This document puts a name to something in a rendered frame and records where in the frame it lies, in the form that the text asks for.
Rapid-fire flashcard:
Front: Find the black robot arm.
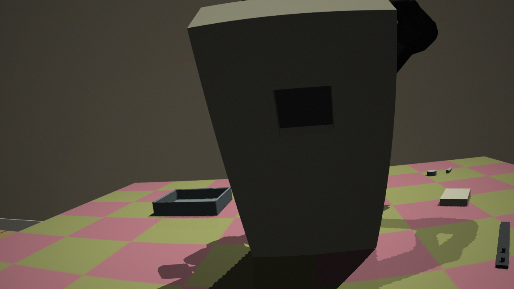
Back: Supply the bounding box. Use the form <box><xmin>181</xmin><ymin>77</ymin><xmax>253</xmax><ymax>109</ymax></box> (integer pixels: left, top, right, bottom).
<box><xmin>389</xmin><ymin>0</ymin><xmax>438</xmax><ymax>73</ymax></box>

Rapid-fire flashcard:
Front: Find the beige flat box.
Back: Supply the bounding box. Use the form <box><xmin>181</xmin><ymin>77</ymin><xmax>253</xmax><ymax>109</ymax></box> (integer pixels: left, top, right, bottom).
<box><xmin>440</xmin><ymin>188</ymin><xmax>471</xmax><ymax>206</ymax></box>

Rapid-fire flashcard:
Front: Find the dark grey bar with two pegs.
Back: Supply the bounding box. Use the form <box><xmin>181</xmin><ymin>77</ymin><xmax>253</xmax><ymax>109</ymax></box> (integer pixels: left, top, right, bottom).
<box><xmin>496</xmin><ymin>222</ymin><xmax>510</xmax><ymax>269</ymax></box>

